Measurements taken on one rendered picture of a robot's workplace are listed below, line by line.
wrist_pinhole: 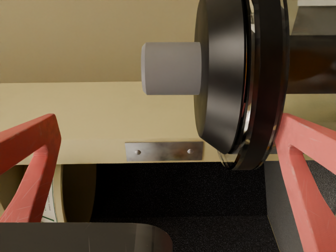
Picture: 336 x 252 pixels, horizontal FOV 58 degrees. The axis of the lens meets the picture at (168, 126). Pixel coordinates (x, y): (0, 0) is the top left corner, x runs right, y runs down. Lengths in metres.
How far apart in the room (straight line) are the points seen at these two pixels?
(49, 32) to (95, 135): 0.46
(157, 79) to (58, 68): 0.60
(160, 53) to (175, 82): 0.02
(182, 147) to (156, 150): 0.02
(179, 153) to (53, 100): 0.15
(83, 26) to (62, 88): 0.34
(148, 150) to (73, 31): 0.47
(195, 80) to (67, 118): 0.18
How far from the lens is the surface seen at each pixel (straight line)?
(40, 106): 0.34
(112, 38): 0.69
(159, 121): 0.29
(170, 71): 0.15
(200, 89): 0.16
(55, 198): 0.38
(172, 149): 0.28
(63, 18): 0.70
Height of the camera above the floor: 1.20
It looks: 1 degrees down
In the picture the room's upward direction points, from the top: 91 degrees counter-clockwise
